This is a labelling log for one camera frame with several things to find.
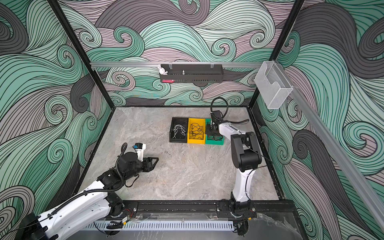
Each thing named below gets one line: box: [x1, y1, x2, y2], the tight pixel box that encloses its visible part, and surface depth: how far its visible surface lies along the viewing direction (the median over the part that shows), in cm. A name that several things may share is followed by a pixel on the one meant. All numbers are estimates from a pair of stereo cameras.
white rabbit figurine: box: [157, 64, 168, 75], surface depth 87 cm
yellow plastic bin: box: [187, 118, 206, 144], surface depth 103 cm
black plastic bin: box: [169, 117, 189, 143], surface depth 105 cm
